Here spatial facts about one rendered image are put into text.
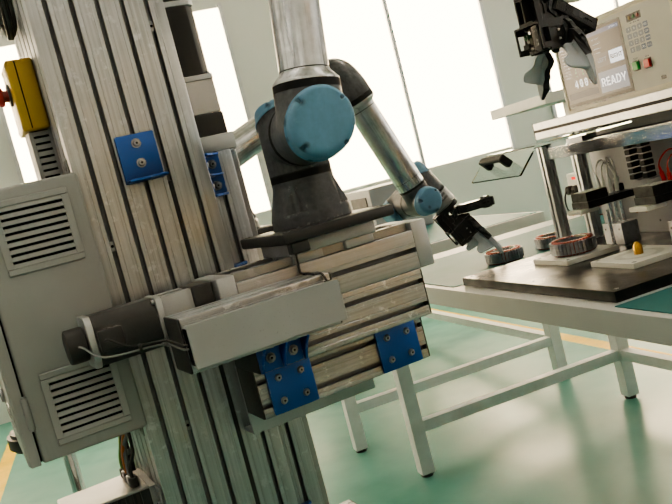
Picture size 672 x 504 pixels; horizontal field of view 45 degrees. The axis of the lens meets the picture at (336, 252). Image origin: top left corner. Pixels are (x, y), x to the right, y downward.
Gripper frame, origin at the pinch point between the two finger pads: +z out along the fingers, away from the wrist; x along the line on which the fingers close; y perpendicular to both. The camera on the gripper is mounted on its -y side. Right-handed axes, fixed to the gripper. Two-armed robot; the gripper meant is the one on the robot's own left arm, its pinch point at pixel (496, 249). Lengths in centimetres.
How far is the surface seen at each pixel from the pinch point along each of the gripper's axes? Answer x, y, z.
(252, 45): -413, -48, -144
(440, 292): 14.9, 21.9, -6.7
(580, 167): 15.4, -29.3, -3.9
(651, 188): 62, -22, -2
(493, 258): 3.5, 3.1, 0.1
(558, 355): -111, -8, 83
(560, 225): 17.4, -13.9, 3.0
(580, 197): 36.1, -17.3, -4.1
